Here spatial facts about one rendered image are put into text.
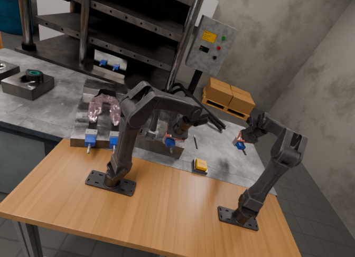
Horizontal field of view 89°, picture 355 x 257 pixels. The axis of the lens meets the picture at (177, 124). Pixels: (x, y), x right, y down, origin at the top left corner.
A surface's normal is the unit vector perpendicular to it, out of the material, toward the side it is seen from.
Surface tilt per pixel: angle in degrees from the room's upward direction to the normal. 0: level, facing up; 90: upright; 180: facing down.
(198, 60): 90
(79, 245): 0
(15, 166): 90
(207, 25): 90
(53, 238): 0
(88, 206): 0
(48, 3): 90
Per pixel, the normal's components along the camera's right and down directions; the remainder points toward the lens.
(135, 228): 0.33, -0.77
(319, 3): -0.07, 0.55
